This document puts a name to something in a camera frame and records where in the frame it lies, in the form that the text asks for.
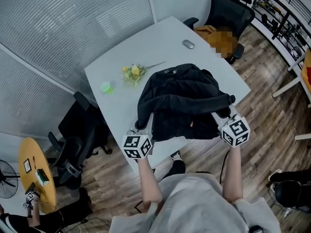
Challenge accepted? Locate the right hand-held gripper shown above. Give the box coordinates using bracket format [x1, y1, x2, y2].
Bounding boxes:
[210, 104, 251, 148]

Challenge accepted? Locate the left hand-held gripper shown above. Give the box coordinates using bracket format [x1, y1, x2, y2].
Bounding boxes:
[122, 113, 155, 159]

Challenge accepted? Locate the black backpack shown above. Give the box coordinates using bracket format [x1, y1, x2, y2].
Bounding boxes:
[137, 64, 236, 142]

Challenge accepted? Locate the person's right forearm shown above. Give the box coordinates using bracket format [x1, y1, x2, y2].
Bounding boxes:
[222, 146, 243, 201]

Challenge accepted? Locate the person's left forearm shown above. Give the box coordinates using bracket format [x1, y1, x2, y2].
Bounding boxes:
[137, 158, 163, 210]

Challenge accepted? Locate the green cup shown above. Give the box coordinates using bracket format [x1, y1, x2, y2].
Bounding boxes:
[100, 81, 115, 94]

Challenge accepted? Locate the yellow flower bouquet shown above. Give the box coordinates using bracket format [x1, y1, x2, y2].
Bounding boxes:
[121, 61, 167, 87]

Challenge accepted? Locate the orange cloth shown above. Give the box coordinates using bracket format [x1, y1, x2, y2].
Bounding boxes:
[194, 25, 238, 59]

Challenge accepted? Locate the white table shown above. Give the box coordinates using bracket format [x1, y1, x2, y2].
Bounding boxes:
[84, 16, 251, 177]

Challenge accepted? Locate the person's grey shirt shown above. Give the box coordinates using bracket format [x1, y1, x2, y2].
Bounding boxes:
[110, 172, 281, 233]

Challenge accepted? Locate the black mesh chair with headrest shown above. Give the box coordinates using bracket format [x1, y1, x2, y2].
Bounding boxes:
[183, 0, 256, 65]

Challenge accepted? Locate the green and white box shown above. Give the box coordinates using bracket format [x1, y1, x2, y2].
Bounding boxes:
[35, 168, 50, 186]

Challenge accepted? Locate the black metal railing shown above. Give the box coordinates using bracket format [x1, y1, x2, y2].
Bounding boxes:
[252, 0, 311, 63]

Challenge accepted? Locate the round wooden side table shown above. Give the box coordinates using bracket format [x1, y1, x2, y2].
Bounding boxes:
[18, 137, 57, 215]

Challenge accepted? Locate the black floor fan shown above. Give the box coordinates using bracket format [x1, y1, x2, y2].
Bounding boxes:
[0, 159, 20, 199]

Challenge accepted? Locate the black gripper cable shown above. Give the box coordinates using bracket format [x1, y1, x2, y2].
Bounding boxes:
[220, 150, 230, 184]

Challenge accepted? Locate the black office chair grey bracket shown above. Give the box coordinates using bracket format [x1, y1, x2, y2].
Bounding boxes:
[48, 131, 85, 191]

